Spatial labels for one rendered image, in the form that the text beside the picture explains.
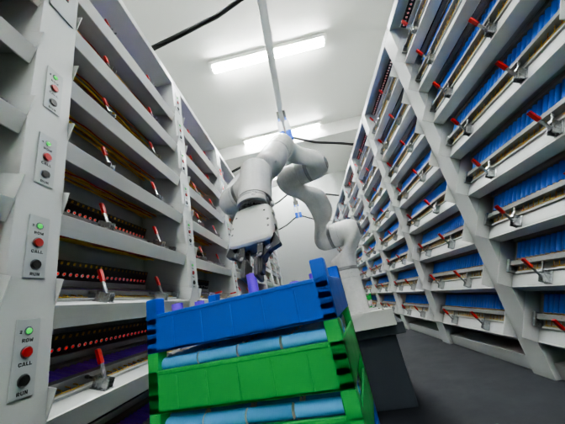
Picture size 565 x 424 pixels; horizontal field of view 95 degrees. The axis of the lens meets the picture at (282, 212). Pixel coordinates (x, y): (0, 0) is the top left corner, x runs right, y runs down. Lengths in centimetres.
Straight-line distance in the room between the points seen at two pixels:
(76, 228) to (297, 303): 57
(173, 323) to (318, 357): 23
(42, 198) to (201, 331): 45
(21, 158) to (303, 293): 61
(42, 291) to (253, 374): 45
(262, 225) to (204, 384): 28
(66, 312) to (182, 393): 35
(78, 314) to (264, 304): 47
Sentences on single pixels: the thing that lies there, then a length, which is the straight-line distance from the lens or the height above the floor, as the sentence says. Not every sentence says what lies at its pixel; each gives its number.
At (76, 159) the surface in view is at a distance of 86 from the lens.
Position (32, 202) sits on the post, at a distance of 71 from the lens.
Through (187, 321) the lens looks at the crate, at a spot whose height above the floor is 43.
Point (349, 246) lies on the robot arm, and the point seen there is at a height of 60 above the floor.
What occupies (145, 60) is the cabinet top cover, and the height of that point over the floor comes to 171.
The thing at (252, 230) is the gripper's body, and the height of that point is 58.
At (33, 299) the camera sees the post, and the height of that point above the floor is 53.
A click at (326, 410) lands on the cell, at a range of 40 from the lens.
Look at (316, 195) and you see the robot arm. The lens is 112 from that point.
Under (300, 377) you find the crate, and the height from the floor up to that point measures 34.
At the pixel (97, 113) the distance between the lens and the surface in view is 101.
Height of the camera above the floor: 43
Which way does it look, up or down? 19 degrees up
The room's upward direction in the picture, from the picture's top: 12 degrees counter-clockwise
